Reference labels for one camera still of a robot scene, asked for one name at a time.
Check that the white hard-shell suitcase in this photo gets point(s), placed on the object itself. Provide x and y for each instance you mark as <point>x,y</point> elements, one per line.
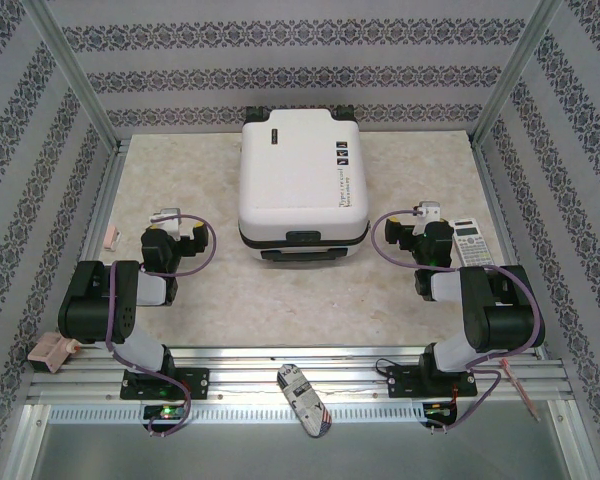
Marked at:
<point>300,175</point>

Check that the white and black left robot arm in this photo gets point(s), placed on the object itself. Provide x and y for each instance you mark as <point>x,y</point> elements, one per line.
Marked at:
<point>95,300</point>

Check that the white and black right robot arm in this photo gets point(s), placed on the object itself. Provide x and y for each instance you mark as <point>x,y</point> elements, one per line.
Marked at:
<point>500,320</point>

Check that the white calculator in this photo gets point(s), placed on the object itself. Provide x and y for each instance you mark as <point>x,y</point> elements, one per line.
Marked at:
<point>472,245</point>

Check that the small pink eraser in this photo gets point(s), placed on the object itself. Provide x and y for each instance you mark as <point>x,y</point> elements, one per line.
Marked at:
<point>111,237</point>

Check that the pink pencil sharpener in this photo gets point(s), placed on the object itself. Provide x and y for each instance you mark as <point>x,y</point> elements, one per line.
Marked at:
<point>45,352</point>

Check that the left controller board with LED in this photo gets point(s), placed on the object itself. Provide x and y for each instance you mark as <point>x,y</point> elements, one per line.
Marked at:
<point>166,413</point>

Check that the controller board with led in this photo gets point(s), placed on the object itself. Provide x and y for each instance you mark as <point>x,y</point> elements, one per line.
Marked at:
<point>439,411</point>
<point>166,413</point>

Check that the right controller board with LED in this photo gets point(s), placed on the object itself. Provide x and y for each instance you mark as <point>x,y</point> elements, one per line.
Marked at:
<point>439,411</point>

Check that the red pen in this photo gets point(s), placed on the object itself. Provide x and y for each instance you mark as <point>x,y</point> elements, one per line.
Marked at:
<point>519,387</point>

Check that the slotted metal strip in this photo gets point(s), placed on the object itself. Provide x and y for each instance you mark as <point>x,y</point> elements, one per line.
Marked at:
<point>240,414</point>

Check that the newspaper print pencil case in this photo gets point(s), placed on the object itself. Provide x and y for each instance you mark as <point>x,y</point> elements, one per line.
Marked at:
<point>302,400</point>

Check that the grey metal panel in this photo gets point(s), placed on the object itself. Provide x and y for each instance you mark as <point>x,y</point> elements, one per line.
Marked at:
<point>300,460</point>

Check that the aluminium side rail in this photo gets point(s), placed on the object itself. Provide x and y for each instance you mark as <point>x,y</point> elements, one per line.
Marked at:
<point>484,165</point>
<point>105,200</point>

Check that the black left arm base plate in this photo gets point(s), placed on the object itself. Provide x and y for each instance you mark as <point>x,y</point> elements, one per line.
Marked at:
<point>197,384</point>

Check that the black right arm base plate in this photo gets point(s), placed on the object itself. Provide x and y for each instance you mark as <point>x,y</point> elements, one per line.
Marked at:
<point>405,385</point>

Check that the aluminium front rail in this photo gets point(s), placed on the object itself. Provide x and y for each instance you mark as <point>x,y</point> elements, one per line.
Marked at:
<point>250,380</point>

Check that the aluminium frame post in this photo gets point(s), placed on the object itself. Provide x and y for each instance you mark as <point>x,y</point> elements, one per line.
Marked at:
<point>80,80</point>
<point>513,75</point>

